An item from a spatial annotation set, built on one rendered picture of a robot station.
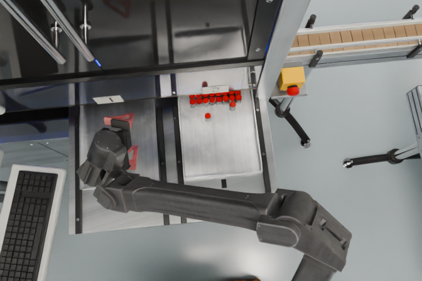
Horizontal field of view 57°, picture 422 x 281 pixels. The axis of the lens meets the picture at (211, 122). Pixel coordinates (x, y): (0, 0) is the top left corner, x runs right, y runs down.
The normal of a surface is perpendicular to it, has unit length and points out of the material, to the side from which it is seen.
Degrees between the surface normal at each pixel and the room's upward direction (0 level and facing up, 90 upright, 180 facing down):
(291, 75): 0
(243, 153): 0
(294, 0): 90
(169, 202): 44
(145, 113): 0
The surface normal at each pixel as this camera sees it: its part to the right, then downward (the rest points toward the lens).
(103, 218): -0.01, -0.25
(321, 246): -0.44, 0.38
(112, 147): 0.44, -0.69
